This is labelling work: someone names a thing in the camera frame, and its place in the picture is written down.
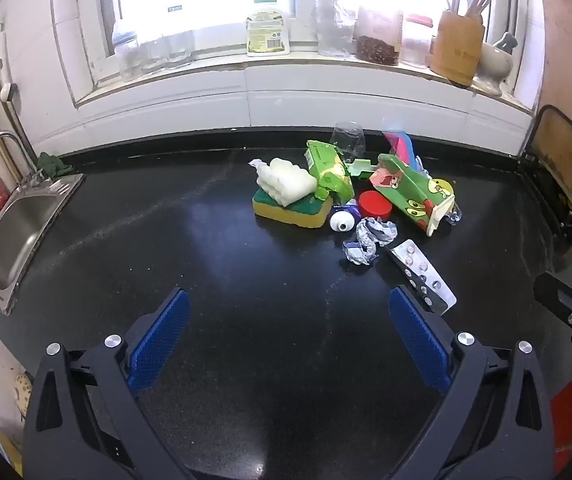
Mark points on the jar with pink lid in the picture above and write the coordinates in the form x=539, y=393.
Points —
x=416, y=42

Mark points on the stone pestle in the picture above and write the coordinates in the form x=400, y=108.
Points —
x=507, y=40

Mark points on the bamboo utensil holder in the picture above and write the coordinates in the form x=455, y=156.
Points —
x=456, y=50

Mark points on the purple toothpaste tube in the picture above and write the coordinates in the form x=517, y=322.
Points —
x=342, y=217

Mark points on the red cabinet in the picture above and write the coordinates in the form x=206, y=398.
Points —
x=566, y=425

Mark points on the white cloth wad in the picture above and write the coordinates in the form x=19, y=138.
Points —
x=286, y=180

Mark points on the crumpled foil paper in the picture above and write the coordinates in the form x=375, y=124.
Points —
x=377, y=230
x=360, y=254

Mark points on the white hanging brush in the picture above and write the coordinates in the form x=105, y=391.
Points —
x=7, y=92

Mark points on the clear plastic container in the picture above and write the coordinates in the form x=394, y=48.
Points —
x=336, y=25

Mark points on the green wipes packet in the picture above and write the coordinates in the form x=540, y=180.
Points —
x=328, y=170

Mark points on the clear plastic piece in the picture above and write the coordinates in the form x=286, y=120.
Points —
x=453, y=215

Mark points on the green label soap bottle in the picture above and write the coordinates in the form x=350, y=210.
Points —
x=267, y=30

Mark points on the clear plastic cup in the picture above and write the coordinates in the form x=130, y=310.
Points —
x=348, y=137

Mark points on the clear drinking glass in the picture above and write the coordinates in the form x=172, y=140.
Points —
x=180, y=50
x=153, y=55

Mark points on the small white green box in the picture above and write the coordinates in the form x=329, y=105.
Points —
x=361, y=166

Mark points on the jar of red spice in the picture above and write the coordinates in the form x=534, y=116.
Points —
x=377, y=45

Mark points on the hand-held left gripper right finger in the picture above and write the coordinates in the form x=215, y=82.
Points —
x=418, y=340

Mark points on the steel sink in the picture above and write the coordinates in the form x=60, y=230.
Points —
x=11, y=245

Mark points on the red round lid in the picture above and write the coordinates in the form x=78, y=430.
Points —
x=373, y=203

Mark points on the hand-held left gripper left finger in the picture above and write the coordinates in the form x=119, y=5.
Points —
x=161, y=340

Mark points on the black metal rack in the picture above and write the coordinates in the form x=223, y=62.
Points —
x=541, y=170

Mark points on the green cartoon carton box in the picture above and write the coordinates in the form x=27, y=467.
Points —
x=411, y=195

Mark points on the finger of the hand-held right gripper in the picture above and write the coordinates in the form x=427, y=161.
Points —
x=561, y=295

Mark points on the green cloth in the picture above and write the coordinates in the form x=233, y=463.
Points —
x=53, y=165

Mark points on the glass jar with blue lid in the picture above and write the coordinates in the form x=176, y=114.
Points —
x=126, y=50

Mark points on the yellow green sponge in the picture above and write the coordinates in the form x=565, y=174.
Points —
x=291, y=212

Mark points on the silver pill blister pack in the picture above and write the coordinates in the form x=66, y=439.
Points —
x=418, y=270

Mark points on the pink blue packet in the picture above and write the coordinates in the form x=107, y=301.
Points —
x=398, y=145

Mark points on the steel faucet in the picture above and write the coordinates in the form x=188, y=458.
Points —
x=3, y=136

